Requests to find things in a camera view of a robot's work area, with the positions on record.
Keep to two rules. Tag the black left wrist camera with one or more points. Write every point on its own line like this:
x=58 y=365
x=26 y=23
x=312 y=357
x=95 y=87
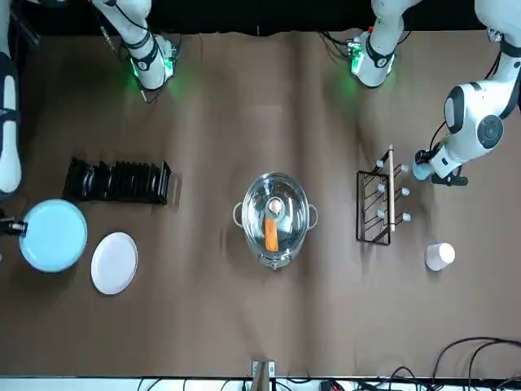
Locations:
x=452 y=180

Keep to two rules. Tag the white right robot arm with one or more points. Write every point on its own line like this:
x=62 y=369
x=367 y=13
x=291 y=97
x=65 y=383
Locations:
x=148 y=61

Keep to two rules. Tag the pale pink cup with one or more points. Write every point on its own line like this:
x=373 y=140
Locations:
x=439 y=257

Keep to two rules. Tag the aluminium camera post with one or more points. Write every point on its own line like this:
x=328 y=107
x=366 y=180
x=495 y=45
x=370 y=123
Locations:
x=262 y=374

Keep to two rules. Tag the stainless steel pot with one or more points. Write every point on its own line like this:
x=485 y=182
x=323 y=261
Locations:
x=250 y=244

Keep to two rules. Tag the light blue plate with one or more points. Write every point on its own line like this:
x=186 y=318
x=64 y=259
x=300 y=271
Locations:
x=55 y=236

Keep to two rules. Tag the black dish drying rack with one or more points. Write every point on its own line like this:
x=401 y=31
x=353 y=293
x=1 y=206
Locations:
x=122 y=181

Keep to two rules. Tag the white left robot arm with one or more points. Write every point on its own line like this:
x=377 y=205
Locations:
x=472 y=110

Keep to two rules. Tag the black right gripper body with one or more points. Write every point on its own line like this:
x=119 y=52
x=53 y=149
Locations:
x=7 y=226

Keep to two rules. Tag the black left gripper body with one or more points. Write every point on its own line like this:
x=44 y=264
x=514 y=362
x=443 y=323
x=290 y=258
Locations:
x=424 y=156

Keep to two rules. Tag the orange carrot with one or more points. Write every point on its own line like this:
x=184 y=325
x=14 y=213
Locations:
x=271 y=238

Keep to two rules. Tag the glass pot lid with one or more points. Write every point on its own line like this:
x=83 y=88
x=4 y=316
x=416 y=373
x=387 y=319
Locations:
x=256 y=203

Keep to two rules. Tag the light blue cup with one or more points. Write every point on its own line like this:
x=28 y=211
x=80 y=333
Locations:
x=421 y=171

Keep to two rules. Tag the white plate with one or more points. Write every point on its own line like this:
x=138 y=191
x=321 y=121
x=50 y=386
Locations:
x=114 y=264

